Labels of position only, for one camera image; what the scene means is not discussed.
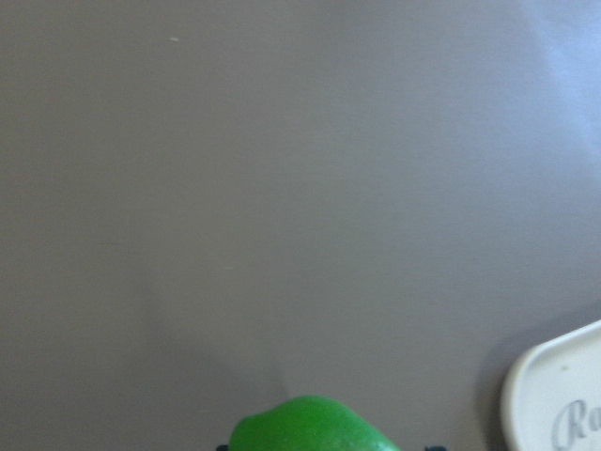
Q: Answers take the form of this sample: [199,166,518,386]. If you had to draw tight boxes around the green lime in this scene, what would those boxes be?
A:
[227,396,398,450]

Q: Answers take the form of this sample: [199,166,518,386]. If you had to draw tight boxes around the cream rectangular rabbit tray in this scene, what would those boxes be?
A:
[501,321,600,451]

